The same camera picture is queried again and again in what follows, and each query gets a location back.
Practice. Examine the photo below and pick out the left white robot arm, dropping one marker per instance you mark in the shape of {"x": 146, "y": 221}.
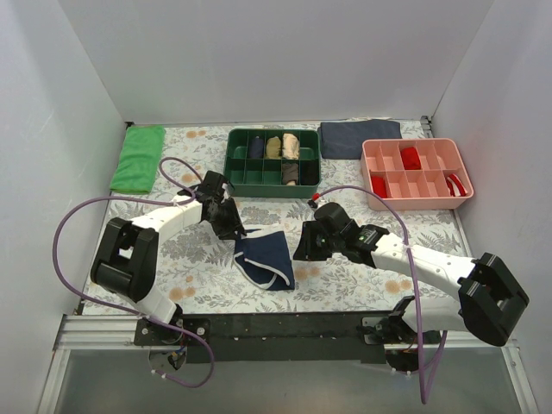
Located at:
{"x": 126, "y": 259}

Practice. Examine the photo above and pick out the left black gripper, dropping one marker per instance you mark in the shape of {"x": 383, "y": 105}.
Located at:
{"x": 227, "y": 219}

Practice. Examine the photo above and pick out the rolled grey brown underwear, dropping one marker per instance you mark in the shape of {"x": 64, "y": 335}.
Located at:
{"x": 290, "y": 173}

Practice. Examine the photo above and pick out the aluminium frame rail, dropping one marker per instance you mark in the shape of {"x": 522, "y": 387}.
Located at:
{"x": 97, "y": 368}

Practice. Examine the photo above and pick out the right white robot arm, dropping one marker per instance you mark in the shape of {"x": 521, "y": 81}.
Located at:
{"x": 482, "y": 296}

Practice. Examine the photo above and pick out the navy white-trimmed underwear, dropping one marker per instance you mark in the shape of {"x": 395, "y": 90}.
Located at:
{"x": 262, "y": 256}

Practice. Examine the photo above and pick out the floral table mat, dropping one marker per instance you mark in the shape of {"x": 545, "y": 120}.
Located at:
{"x": 196, "y": 269}

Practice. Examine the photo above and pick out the rolled red underwear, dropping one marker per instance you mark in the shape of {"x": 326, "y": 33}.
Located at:
{"x": 379, "y": 186}
{"x": 410, "y": 159}

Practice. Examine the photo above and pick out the pink divided organizer tray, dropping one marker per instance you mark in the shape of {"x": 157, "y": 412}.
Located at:
{"x": 424, "y": 189}

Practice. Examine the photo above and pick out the green divided organizer tray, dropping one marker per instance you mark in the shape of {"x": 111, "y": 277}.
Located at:
{"x": 262, "y": 178}

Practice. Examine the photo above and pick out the rolled cream underwear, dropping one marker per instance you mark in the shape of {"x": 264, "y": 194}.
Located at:
{"x": 290, "y": 147}

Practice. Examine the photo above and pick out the green folded towel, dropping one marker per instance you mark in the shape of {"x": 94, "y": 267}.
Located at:
{"x": 138, "y": 161}

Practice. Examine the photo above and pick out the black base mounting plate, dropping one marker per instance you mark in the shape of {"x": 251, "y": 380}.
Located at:
{"x": 312, "y": 336}

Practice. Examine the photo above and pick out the rolled navy underwear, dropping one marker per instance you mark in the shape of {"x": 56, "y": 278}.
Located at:
{"x": 256, "y": 148}

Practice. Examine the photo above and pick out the red white striped underwear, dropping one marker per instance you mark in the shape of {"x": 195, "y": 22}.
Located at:
{"x": 455, "y": 186}

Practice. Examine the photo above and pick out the rolled tan underwear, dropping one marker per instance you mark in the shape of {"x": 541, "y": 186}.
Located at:
{"x": 273, "y": 148}

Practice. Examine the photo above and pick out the rolled red underwear top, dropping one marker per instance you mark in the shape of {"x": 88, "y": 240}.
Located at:
{"x": 410, "y": 159}

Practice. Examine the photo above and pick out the rolled red underwear left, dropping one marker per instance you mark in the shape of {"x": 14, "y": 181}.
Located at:
{"x": 379, "y": 186}

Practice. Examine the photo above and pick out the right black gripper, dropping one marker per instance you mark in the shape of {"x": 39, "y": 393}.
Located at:
{"x": 314, "y": 241}

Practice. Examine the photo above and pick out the rolled black underwear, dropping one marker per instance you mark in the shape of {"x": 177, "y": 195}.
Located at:
{"x": 309, "y": 174}

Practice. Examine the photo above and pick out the dark blue folded cloth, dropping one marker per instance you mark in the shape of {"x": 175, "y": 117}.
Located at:
{"x": 344, "y": 140}

